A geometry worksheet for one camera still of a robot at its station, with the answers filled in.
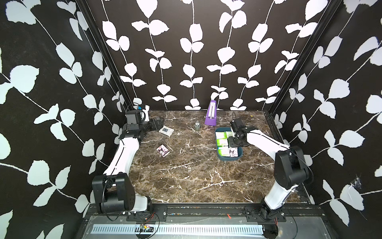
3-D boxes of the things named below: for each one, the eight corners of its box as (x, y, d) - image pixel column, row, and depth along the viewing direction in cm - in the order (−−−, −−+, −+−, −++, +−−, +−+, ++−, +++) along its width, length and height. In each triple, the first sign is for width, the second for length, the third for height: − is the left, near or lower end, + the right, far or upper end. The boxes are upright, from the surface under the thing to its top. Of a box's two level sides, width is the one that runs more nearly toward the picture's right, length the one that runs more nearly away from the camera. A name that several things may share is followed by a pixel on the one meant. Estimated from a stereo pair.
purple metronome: (204, 125, 114) (206, 108, 100) (204, 117, 120) (205, 100, 105) (215, 125, 114) (218, 108, 100) (214, 117, 120) (217, 100, 105)
